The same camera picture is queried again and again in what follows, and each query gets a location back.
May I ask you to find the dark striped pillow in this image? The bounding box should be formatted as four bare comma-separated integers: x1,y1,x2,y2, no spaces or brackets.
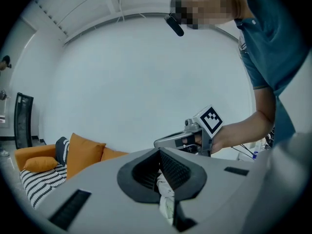
55,136,72,167

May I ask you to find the black mesh chair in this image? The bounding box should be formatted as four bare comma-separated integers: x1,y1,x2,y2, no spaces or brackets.
14,92,34,150

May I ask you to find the orange sofa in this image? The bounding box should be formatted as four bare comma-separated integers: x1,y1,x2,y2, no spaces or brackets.
14,144,130,180

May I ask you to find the white book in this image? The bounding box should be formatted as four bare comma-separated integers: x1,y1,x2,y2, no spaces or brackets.
156,171,176,226

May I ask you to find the black head-worn camera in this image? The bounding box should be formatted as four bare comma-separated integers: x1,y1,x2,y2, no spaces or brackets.
164,13,185,38

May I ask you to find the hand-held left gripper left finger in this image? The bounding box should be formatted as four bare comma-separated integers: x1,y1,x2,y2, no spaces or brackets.
117,148,162,204

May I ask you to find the black cable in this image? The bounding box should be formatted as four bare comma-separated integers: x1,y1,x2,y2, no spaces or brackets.
231,144,256,160

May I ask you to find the black white striped blanket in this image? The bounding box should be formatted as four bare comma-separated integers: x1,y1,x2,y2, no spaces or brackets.
19,163,68,210

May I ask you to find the person's right hand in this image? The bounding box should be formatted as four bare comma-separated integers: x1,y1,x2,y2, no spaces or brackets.
183,134,203,146

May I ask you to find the small orange pillow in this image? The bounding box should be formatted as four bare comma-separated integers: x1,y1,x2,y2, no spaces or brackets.
23,156,59,174

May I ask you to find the teal polo shirt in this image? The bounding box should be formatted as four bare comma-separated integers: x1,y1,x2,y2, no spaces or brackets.
234,0,311,147

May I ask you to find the person's right forearm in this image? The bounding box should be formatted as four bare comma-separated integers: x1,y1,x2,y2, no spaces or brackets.
211,110,277,155

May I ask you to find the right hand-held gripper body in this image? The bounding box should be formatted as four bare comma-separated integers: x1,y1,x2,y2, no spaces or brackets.
153,104,224,157

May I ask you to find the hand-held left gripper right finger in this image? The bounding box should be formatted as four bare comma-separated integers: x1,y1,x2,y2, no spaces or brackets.
159,147,208,202

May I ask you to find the large orange back cushion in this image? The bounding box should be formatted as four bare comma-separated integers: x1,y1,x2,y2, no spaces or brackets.
66,132,107,180

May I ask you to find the white ceiling cable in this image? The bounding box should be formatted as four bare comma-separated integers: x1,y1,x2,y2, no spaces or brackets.
112,0,147,23

